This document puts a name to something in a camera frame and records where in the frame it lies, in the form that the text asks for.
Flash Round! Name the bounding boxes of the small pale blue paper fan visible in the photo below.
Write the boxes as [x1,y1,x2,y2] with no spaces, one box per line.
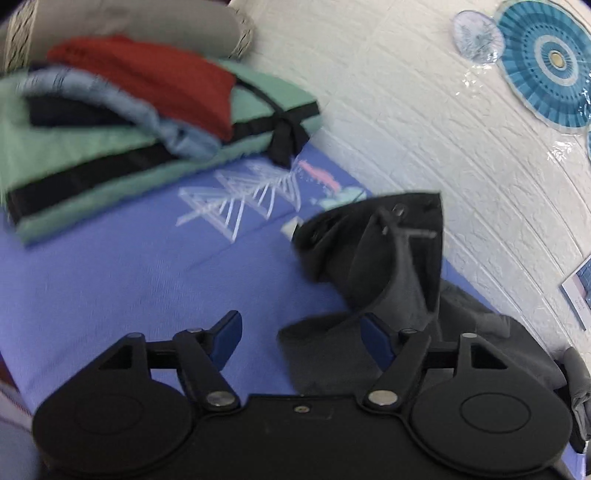
[451,10,505,63]

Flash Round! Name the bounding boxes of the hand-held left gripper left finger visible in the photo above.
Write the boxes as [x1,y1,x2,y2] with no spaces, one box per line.
[99,310,243,411]

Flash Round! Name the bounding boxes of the dark grey pants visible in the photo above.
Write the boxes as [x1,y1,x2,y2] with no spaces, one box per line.
[277,191,568,398]

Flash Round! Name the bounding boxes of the red white cloth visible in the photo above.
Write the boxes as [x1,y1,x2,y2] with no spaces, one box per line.
[0,351,42,480]

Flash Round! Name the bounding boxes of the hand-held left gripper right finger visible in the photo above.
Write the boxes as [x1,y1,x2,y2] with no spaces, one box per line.
[360,313,509,409]

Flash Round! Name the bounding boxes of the blue printed bed sheet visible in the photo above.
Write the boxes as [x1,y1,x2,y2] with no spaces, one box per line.
[0,143,591,480]

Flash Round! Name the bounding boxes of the large blue paper fan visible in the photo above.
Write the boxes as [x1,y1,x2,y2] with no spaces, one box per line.
[496,0,591,132]

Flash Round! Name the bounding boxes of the red folded cloth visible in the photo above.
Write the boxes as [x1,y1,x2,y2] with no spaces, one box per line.
[46,34,238,141]

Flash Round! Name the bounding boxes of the light blue folded cloth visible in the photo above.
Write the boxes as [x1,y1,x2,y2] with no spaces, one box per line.
[16,65,222,160]

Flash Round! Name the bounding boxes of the dark grey cloth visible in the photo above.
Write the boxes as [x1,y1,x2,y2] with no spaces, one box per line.
[554,346,591,454]

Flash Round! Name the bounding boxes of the blue wall picture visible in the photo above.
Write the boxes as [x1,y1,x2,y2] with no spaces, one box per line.
[560,253,591,330]

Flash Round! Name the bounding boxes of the grey pillow with patterned edge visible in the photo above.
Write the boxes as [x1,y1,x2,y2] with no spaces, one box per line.
[0,0,257,77]

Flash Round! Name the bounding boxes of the navy folded cloth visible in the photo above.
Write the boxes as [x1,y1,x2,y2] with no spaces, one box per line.
[28,95,139,130]

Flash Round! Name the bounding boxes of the green blanket with black band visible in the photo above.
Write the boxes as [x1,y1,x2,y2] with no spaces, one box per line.
[0,58,321,247]

